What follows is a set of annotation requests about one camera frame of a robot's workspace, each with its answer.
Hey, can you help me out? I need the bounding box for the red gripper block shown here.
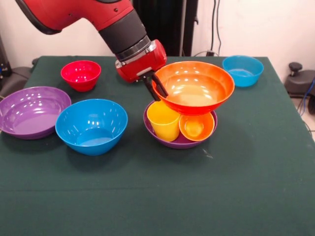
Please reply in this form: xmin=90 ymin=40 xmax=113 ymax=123
xmin=115 ymin=39 xmax=169 ymax=102

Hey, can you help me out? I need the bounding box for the yellow smooth cup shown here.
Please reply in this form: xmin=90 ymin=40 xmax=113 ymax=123
xmin=147 ymin=100 xmax=181 ymax=142

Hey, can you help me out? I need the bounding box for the orange large bowl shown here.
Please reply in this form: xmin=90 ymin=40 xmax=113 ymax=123
xmin=152 ymin=60 xmax=235 ymax=117

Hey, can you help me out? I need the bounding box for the orange stepped cup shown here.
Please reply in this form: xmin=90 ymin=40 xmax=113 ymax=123
xmin=179 ymin=112 xmax=215 ymax=142

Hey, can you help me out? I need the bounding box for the black column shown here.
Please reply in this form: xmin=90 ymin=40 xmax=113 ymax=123
xmin=132 ymin=0 xmax=199 ymax=57

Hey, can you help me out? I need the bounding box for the pink-red small bowl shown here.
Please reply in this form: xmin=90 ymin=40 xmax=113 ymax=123
xmin=61 ymin=60 xmax=102 ymax=92

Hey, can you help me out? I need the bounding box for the blue large bowl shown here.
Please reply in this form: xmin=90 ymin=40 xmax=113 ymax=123
xmin=55 ymin=99 xmax=128 ymax=157

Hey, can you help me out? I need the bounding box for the blue small bowl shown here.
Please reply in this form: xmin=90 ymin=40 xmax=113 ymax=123
xmin=222 ymin=55 xmax=264 ymax=88

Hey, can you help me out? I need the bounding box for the dark green tablecloth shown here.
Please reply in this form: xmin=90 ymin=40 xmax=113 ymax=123
xmin=0 ymin=55 xmax=315 ymax=236

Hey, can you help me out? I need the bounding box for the black equipment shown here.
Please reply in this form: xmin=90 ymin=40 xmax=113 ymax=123
xmin=0 ymin=34 xmax=12 ymax=79

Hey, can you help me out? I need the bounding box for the thin black cable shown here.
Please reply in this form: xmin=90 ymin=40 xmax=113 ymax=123
xmin=211 ymin=0 xmax=222 ymax=57

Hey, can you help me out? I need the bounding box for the blue cable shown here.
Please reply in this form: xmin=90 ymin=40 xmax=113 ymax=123
xmin=304 ymin=78 xmax=315 ymax=109

